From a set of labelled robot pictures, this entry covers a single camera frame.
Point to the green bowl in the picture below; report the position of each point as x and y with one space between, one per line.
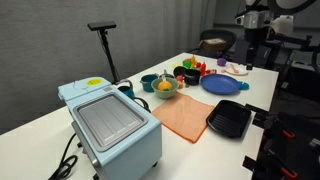
165 94

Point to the black bowl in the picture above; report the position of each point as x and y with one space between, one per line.
192 78

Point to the black toy pan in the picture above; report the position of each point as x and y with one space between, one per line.
179 70

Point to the orange toy fruit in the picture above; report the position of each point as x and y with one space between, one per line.
164 86

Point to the orange toy bottle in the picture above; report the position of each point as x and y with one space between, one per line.
193 61

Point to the light blue toaster oven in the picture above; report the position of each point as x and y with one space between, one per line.
113 133

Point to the black camera stand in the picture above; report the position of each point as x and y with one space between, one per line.
109 56

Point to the white plate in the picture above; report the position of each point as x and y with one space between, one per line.
242 71

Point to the cardboard box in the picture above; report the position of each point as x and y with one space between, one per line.
213 44

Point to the purple toy ball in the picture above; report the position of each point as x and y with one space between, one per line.
221 61

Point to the black stereo camera bar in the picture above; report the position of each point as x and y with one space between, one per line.
102 25

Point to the orange microfiber towel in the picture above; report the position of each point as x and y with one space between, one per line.
183 115

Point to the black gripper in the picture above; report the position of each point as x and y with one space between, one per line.
256 37

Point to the pink toy spoon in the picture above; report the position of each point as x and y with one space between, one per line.
234 68

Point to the blue plate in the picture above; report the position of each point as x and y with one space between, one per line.
220 84

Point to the black ridged grill pan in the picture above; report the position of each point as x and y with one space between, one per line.
229 119

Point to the red white toy piece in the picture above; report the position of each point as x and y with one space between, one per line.
211 71

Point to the teal mug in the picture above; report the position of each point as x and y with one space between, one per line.
126 91

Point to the red toy bottle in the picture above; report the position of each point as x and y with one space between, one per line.
203 69

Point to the green toy block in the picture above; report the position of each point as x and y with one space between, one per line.
187 63

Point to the teal toy cup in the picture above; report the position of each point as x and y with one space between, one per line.
244 86

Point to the red toy tomato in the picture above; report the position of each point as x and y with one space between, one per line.
179 78

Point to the teal toy pot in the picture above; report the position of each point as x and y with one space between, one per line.
147 84

